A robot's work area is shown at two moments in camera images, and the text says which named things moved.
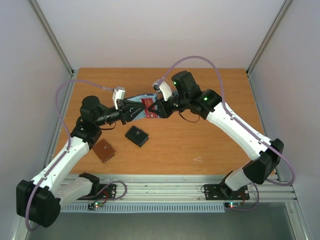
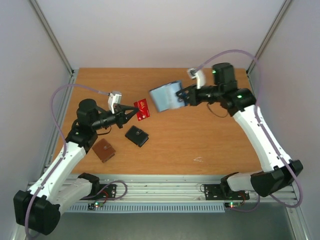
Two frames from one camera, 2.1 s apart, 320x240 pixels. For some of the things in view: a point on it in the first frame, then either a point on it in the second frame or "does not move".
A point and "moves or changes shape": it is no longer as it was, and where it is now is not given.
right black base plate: [214, 192] does not move
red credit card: [147, 103] moves or changes shape
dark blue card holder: [143, 114] moves or changes shape
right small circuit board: [231, 204] does not move
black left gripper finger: [124, 101] → [121, 108]
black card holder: [136, 136] does not move
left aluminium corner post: [34, 4] does not move
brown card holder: [104, 150] does not move
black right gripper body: [165, 108] → [191, 95]
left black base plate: [110, 190] does not move
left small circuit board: [92, 206] does not move
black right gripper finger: [158, 108] → [183, 95]
